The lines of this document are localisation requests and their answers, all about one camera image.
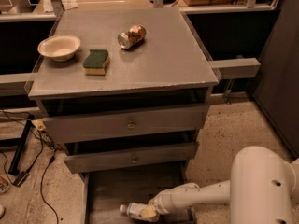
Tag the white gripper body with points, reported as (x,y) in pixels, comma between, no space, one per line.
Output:
(163,202)

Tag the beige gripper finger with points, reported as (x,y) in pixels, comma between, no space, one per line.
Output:
(149,212)

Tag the blue plastic water bottle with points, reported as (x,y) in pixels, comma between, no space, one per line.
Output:
(133,210)

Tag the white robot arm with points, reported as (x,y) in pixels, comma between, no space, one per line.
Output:
(262,189)

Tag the grey bottom drawer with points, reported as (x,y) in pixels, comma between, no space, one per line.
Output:
(106,191)

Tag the grey drawer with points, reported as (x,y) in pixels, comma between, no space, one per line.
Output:
(86,163)
(106,191)
(79,128)

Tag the grey middle drawer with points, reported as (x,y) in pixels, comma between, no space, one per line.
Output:
(86,163)

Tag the grey top drawer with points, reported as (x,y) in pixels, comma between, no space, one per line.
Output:
(79,128)

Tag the grey drawer cabinet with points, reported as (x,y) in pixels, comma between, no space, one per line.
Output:
(167,68)

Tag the white power strip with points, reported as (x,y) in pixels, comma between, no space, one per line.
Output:
(38,123)

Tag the black metal stand leg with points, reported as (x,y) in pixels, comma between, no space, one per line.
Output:
(13,169)

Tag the green yellow sponge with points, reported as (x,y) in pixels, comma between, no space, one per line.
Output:
(96,62)

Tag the crushed soda can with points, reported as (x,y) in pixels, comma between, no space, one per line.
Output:
(132,37)

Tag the white bowl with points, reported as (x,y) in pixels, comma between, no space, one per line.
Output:
(60,48)

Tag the grey horizontal rail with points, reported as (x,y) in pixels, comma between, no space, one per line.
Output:
(235,68)

